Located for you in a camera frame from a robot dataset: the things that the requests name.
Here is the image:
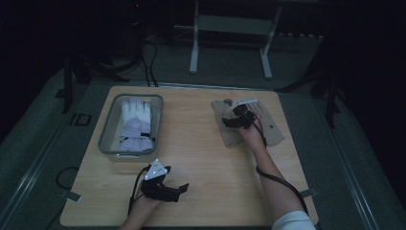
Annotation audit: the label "white and purple ski glove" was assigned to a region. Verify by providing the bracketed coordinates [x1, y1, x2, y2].
[118, 98, 156, 152]

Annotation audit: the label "grey tape piece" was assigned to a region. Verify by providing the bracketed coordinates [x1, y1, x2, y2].
[300, 188, 319, 198]
[59, 190, 82, 203]

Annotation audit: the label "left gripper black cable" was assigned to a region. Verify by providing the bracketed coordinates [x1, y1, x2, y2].
[126, 165, 151, 217]

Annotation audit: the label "white metal stand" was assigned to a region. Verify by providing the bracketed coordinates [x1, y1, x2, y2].
[173, 0, 283, 81]

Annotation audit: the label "black tripod stand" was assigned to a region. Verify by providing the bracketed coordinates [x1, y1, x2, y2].
[61, 18, 144, 115]

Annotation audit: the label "person's right hand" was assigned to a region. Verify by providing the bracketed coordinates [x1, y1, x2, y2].
[237, 111, 268, 154]

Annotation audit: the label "white sleeve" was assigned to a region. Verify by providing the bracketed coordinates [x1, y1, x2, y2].
[271, 210, 317, 230]

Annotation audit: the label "grey plastic bin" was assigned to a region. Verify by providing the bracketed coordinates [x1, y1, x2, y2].
[98, 93, 165, 163]

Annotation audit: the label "beige glove with dark button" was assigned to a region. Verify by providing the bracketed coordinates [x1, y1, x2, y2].
[250, 100, 285, 148]

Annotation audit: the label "dark stand legs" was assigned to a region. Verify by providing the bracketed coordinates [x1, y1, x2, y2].
[277, 32, 343, 129]

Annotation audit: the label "person's left hand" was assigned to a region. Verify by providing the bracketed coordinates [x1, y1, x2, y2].
[130, 194, 163, 219]

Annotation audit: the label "black cable loop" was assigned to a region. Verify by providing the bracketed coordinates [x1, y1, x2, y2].
[55, 166, 79, 191]

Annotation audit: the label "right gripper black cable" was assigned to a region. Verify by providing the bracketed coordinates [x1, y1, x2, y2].
[251, 118, 310, 216]

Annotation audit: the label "black cables on floor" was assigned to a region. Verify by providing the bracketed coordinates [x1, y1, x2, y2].
[139, 38, 160, 88]

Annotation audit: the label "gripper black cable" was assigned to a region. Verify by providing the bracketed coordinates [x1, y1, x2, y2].
[126, 165, 151, 217]
[251, 118, 310, 216]

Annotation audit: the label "black square frame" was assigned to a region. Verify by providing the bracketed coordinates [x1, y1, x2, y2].
[69, 112, 93, 127]

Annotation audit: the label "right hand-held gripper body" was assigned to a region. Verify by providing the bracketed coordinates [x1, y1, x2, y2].
[232, 98, 259, 130]

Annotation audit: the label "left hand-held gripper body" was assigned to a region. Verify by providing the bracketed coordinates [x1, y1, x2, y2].
[140, 158, 182, 203]

